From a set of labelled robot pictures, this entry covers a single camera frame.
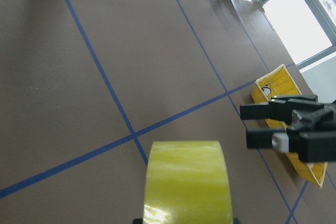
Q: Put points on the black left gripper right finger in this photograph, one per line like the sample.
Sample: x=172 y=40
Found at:
x=236 y=221

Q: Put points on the yellow plastic basket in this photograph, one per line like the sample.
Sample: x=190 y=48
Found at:
x=282 y=83

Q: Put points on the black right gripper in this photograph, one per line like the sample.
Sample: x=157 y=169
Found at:
x=311 y=130

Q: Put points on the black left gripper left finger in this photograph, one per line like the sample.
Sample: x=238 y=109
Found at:
x=137 y=221

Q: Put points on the panda toy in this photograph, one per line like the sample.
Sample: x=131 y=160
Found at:
x=267 y=91

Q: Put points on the yellow tape roll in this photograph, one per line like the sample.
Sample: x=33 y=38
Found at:
x=187 y=182

